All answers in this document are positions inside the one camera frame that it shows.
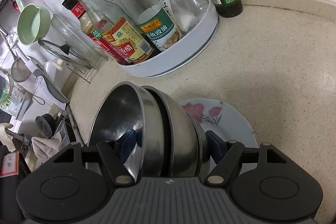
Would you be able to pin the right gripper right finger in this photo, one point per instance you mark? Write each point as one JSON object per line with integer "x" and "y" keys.
{"x": 263, "y": 182}

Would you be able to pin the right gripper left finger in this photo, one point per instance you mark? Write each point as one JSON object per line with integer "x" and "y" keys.
{"x": 77, "y": 182}

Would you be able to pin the small steel bowl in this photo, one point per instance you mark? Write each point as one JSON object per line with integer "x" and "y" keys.
{"x": 204, "y": 156}

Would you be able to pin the large steel bowl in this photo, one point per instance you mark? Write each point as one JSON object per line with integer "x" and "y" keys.
{"x": 126, "y": 108}

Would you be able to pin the medium steel bowl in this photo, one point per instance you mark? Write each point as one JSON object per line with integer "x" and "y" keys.
{"x": 181, "y": 149}

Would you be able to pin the grey folded towel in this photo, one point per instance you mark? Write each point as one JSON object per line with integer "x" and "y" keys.
{"x": 44, "y": 149}

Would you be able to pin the floral white plate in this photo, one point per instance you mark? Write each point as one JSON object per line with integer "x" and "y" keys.
{"x": 222, "y": 119}

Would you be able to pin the mesh strainer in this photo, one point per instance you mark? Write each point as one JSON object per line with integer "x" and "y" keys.
{"x": 19, "y": 72}

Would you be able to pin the red label sauce bottle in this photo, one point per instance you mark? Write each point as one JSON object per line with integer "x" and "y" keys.
{"x": 87, "y": 28}

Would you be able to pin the glass pot lid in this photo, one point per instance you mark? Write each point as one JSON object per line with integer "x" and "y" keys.
{"x": 70, "y": 44}

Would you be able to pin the white two-tier rotating rack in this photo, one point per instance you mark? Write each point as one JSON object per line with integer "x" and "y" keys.
{"x": 184, "y": 50}

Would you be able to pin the yellow cap vinegar bottle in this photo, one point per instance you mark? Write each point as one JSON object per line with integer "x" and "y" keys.
{"x": 119, "y": 32}

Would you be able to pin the green plastic ladle pot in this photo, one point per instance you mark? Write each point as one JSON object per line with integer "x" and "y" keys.
{"x": 33, "y": 23}

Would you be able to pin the white handled utensil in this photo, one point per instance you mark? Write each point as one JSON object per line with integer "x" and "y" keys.
{"x": 51, "y": 92}

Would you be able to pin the wire lid rack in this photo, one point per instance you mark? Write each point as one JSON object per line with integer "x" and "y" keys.
{"x": 83, "y": 68}

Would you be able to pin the red handled utensil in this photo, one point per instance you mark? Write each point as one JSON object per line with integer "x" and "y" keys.
{"x": 17, "y": 5}

